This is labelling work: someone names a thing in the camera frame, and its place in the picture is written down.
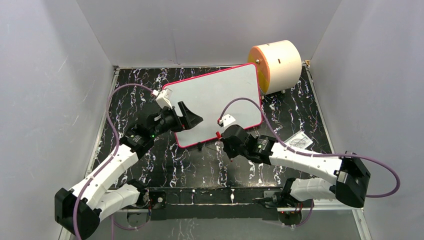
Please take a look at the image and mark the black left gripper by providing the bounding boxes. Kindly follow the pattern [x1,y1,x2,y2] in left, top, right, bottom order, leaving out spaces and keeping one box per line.
[150,102,203,138]

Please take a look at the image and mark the pink-framed whiteboard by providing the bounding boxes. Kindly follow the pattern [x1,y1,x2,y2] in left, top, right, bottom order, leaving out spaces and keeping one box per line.
[164,63,263,148]

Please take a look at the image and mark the red whiteboard marker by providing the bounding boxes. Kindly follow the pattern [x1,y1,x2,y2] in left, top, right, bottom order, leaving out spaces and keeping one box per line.
[215,131,233,163]

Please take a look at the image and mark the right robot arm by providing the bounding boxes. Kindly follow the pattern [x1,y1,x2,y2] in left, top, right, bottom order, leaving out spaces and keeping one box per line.
[219,124,371,208]

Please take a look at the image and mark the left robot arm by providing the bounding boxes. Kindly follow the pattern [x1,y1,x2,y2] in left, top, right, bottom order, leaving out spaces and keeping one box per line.
[54,101,203,240]

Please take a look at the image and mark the white printed card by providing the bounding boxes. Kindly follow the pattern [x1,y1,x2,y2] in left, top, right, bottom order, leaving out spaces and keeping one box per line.
[284,130,313,149]

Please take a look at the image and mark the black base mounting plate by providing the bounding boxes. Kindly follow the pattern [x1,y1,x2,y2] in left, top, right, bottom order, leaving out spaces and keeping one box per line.
[116,186,299,222]

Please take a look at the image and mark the white cylinder with orange face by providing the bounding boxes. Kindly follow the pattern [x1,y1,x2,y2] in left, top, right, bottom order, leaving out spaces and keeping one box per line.
[247,40,302,95]

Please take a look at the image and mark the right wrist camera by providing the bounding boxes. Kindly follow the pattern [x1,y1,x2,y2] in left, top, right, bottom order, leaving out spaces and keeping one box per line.
[217,114,236,128]

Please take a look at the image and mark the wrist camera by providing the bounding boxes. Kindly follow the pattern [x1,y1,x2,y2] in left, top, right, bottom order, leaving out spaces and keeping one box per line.
[217,114,236,128]
[152,88,173,109]

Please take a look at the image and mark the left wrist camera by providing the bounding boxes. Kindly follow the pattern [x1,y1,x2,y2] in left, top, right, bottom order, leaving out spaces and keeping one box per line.
[152,88,173,109]

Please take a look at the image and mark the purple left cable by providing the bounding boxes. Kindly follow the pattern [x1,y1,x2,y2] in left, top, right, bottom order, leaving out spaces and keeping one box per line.
[72,83,155,240]

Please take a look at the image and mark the aluminium frame rail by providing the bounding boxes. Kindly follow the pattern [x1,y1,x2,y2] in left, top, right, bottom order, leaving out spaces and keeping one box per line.
[59,188,365,214]

